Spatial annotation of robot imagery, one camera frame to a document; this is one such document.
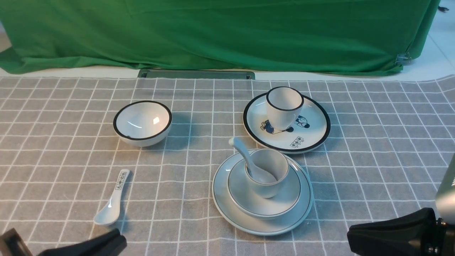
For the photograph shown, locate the plain white ceramic spoon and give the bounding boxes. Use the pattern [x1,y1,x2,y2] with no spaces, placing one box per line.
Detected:
[229,137,277,184]

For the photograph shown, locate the plain white cup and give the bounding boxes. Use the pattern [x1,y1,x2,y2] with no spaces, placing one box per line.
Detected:
[244,148,289,199]

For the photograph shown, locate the grey rimmed white bowl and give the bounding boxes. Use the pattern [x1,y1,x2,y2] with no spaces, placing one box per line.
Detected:
[227,160,302,218]

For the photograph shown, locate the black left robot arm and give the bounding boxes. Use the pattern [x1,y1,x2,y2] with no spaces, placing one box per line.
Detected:
[0,228,127,256]

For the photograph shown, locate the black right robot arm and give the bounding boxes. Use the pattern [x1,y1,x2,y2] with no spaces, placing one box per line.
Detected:
[347,159,455,256]

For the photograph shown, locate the black rimmed white cup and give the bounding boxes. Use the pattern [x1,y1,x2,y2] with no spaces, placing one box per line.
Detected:
[266,86,304,131]

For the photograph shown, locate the black rimmed cartoon plate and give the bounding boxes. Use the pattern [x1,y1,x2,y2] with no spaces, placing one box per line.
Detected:
[243,94,331,154]

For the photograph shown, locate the black rimmed white bowl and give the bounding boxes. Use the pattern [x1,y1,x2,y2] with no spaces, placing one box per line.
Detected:
[113,100,173,147]

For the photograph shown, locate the large grey rimmed plate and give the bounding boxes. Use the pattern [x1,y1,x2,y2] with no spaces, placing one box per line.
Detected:
[212,153,314,236]

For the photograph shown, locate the white spoon with print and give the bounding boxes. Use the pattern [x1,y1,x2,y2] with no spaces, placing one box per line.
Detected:
[93,169,130,226]

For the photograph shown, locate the green backdrop cloth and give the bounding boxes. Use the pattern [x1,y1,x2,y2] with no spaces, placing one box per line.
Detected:
[1,0,439,76]

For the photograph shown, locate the grey checked tablecloth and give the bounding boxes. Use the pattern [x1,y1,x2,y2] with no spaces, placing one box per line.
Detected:
[0,75,454,256]

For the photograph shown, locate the metal binder clip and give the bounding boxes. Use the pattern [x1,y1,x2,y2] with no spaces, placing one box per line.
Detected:
[394,52,413,65]

